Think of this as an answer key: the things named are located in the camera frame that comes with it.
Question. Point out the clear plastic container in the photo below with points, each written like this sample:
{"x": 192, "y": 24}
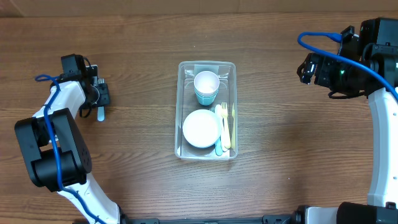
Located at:
{"x": 187, "y": 103}

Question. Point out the white bowl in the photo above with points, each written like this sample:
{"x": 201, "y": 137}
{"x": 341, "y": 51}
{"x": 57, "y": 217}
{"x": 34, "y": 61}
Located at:
{"x": 202, "y": 128}

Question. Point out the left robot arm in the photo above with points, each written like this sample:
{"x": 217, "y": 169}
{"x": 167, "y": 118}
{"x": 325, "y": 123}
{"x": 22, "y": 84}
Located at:
{"x": 53, "y": 148}

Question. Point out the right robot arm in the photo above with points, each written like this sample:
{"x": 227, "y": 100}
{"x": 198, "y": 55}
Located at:
{"x": 369, "y": 68}

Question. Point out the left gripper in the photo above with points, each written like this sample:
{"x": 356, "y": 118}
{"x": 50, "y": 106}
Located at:
{"x": 103, "y": 98}

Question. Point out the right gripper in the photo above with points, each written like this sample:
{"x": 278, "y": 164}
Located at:
{"x": 324, "y": 64}

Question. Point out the yellow plastic fork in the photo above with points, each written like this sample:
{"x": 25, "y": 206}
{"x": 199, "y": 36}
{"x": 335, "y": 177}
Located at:
{"x": 224, "y": 114}

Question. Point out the white fork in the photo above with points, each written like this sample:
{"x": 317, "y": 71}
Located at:
{"x": 101, "y": 111}

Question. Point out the pale green fork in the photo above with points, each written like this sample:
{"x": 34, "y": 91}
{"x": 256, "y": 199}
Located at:
{"x": 218, "y": 147}

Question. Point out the white plastic spoon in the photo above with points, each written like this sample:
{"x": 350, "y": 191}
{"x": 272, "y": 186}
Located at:
{"x": 218, "y": 111}

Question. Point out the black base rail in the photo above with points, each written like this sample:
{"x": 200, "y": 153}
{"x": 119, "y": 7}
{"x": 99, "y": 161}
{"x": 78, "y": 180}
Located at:
{"x": 266, "y": 219}

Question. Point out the light blue plastic cup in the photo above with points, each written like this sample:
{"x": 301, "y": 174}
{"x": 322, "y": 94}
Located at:
{"x": 205, "y": 100}

